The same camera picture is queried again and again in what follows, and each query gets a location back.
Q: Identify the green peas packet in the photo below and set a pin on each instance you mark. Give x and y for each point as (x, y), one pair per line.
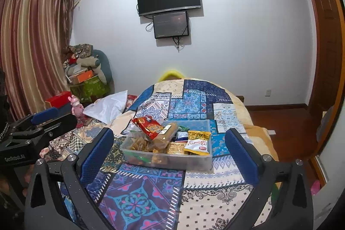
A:
(183, 127)

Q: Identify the wooden door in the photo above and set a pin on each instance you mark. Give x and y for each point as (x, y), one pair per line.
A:
(328, 44)

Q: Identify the white wall outlet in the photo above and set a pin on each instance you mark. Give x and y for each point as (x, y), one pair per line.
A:
(268, 92)

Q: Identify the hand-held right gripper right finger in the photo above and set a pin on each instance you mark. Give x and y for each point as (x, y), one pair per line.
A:
(242, 154)

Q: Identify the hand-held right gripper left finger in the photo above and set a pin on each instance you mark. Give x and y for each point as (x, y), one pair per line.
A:
(97, 154)

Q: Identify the clear cookie bag green zip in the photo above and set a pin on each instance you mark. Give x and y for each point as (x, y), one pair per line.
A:
(164, 135)

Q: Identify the red waffle cookie packet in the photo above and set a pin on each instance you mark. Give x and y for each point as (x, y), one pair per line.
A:
(151, 127)

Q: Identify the white flat object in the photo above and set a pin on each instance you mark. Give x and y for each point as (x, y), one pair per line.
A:
(271, 132)

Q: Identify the orange cracker packet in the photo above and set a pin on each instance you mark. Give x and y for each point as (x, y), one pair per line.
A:
(176, 148)

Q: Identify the orange box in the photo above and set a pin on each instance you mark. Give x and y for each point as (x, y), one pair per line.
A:
(82, 76)

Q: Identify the blue white snack packet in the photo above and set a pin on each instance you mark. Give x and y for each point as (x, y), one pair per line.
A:
(182, 136)

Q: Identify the beige fleece blanket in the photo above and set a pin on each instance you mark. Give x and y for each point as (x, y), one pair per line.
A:
(261, 138)

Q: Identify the red patterned cloth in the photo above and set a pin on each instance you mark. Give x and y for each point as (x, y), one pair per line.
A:
(132, 101)

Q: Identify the green box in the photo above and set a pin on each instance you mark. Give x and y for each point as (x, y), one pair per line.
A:
(91, 90)

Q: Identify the clear plastic container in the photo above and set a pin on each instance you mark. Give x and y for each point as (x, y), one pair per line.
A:
(175, 162)

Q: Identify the pink object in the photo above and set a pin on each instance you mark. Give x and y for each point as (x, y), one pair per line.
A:
(315, 186)

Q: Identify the yellow puffed snack packet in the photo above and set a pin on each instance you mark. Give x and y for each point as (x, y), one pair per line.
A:
(137, 142)

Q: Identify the white pillow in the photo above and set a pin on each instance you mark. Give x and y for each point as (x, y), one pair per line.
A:
(105, 108)

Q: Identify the grey plush toy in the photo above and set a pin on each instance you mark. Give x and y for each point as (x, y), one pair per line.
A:
(90, 63)

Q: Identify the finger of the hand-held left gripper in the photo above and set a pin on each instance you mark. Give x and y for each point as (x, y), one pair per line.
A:
(44, 115)
(62, 123)

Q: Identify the red box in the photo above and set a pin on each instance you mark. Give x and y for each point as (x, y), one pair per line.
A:
(58, 99)

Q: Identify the grey blue object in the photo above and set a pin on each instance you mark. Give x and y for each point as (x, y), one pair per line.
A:
(324, 122)

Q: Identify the pink toy figure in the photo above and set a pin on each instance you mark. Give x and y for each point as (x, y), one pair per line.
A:
(76, 107)

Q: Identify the patterned folded fabric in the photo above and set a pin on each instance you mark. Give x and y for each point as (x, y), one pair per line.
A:
(80, 49)

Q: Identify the striped curtain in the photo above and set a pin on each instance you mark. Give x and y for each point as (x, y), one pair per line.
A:
(32, 44)

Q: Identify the white and yellow snack packet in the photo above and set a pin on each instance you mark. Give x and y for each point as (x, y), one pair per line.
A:
(198, 147)

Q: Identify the small black monitor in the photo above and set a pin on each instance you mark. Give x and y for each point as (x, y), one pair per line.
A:
(171, 24)

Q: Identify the yellow round object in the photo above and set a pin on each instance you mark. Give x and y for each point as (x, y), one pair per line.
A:
(171, 75)

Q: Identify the patchwork blanket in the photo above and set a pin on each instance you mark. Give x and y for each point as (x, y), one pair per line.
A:
(151, 192)

